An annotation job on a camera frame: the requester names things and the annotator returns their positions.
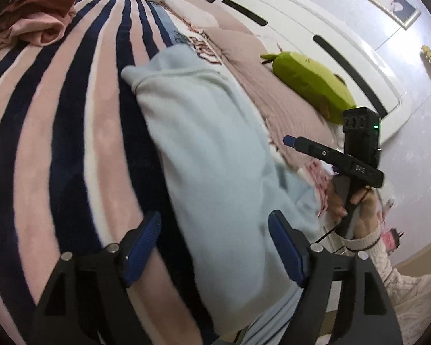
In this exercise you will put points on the green avocado plush toy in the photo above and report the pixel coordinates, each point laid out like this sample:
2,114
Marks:
309,79

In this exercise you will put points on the white bed headboard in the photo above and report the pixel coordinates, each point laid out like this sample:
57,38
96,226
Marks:
291,10

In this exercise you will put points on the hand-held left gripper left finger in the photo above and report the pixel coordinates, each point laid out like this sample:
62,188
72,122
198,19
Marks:
142,248

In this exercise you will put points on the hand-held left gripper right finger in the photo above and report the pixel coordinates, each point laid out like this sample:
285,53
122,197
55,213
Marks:
287,248

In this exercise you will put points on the pink patterned bed sheet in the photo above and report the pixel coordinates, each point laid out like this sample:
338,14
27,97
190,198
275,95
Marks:
318,176

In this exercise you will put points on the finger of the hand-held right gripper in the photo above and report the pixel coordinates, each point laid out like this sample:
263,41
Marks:
309,145

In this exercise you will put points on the pink garment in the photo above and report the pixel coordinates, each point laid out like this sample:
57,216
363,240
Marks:
39,28

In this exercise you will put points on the small pink box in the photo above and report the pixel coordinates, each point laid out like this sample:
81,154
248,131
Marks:
391,239

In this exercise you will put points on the light blue fleece garment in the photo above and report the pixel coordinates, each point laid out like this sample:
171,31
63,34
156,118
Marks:
208,151

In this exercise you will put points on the person's right hand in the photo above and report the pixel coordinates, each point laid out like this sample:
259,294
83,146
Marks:
368,215

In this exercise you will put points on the large pink ribbed pillow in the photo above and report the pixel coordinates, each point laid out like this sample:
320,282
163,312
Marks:
273,97

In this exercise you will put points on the small pink pillow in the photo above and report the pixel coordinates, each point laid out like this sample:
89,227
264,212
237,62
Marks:
201,7

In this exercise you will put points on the striped plush blanket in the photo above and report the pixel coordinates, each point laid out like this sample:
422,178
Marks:
57,115

